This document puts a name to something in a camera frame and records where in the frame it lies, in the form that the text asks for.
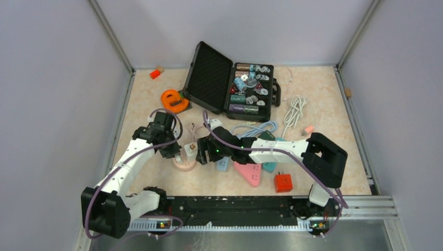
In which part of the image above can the light blue power strip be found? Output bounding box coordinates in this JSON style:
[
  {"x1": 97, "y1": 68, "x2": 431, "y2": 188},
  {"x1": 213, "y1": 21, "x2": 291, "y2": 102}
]
[{"x1": 216, "y1": 157, "x2": 230, "y2": 172}]

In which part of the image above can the white cube socket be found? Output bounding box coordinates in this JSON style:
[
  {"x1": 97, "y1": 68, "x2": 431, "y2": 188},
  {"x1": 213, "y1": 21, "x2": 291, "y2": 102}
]
[{"x1": 184, "y1": 142, "x2": 198, "y2": 159}]

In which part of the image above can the white plug adapter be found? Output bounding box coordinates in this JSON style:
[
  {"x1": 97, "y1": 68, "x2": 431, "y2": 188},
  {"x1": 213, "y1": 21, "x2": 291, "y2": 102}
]
[{"x1": 175, "y1": 155, "x2": 184, "y2": 165}]

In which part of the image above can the pink round plug base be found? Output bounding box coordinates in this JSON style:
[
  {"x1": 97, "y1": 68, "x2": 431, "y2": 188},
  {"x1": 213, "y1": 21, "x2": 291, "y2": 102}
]
[{"x1": 172, "y1": 156, "x2": 196, "y2": 172}]

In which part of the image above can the pink triangular power strip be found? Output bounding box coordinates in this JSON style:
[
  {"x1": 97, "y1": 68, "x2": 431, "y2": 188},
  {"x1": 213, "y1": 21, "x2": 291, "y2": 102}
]
[{"x1": 234, "y1": 162, "x2": 262, "y2": 187}]

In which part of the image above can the dark green cube socket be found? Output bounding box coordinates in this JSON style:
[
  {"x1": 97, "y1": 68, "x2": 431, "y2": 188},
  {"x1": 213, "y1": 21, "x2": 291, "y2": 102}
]
[{"x1": 258, "y1": 130, "x2": 276, "y2": 141}]

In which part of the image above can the teal power strip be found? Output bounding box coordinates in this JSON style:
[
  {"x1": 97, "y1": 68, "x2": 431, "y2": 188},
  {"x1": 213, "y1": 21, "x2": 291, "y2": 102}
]
[{"x1": 262, "y1": 137, "x2": 285, "y2": 173}]

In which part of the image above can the red cube socket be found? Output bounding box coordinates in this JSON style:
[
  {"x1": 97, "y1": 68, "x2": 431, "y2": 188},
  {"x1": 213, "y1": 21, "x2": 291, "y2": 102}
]
[{"x1": 274, "y1": 172, "x2": 293, "y2": 193}]

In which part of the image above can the small pink plug adapter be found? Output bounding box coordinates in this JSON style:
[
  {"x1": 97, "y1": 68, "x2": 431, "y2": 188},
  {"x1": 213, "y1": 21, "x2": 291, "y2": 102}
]
[{"x1": 301, "y1": 125, "x2": 314, "y2": 136}]

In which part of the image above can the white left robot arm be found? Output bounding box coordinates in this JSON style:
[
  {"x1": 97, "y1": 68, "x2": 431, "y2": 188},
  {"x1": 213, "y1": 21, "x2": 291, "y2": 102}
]
[{"x1": 80, "y1": 108, "x2": 182, "y2": 239}]

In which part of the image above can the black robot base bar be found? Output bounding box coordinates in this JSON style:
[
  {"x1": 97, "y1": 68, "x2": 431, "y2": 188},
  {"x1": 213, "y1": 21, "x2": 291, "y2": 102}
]
[{"x1": 135, "y1": 196, "x2": 342, "y2": 227}]

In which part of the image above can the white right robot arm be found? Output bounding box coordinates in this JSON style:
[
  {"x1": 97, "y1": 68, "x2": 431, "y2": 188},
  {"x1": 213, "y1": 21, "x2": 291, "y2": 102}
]
[{"x1": 197, "y1": 117, "x2": 348, "y2": 215}]

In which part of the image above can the orange tape dispenser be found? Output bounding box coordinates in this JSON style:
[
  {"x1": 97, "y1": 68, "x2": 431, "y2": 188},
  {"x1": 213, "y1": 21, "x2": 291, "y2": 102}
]
[{"x1": 160, "y1": 89, "x2": 191, "y2": 113}]

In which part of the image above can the black open carrying case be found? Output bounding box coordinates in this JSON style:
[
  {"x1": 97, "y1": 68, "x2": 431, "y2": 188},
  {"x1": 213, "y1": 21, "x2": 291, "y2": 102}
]
[{"x1": 182, "y1": 41, "x2": 282, "y2": 122}]

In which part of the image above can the small red block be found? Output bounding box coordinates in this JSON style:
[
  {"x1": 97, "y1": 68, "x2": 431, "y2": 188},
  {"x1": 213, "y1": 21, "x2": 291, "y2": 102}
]
[{"x1": 149, "y1": 70, "x2": 162, "y2": 79}]

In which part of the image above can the small wooden block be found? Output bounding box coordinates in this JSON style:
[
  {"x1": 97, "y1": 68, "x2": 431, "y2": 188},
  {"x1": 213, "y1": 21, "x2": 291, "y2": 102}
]
[{"x1": 156, "y1": 66, "x2": 165, "y2": 73}]

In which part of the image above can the pink coiled cable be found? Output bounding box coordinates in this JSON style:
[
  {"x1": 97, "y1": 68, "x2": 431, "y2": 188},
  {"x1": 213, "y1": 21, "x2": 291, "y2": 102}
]
[{"x1": 186, "y1": 122, "x2": 208, "y2": 141}]

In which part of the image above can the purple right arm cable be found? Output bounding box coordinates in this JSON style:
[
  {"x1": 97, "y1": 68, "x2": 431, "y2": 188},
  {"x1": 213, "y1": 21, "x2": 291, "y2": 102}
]
[{"x1": 202, "y1": 110, "x2": 349, "y2": 238}]

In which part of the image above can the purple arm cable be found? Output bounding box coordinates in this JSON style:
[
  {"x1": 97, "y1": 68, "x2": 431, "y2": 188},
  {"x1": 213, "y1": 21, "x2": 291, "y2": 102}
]
[
  {"x1": 84, "y1": 108, "x2": 185, "y2": 241},
  {"x1": 202, "y1": 110, "x2": 349, "y2": 238}
]

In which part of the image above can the light blue cable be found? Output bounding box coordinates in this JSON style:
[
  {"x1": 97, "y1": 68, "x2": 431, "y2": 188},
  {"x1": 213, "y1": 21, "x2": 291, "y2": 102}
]
[{"x1": 230, "y1": 120, "x2": 279, "y2": 139}]

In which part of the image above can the white coiled cable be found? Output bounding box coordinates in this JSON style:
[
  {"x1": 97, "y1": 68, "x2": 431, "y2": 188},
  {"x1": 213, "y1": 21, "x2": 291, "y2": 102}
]
[{"x1": 280, "y1": 96, "x2": 309, "y2": 139}]

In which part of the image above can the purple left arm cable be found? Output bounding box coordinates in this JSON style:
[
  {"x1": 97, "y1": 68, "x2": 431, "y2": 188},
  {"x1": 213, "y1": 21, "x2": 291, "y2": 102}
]
[{"x1": 84, "y1": 108, "x2": 185, "y2": 241}]

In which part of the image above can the wooden block on rail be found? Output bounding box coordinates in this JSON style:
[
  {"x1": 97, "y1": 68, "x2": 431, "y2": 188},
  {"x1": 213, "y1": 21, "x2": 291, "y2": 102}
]
[{"x1": 344, "y1": 88, "x2": 352, "y2": 98}]

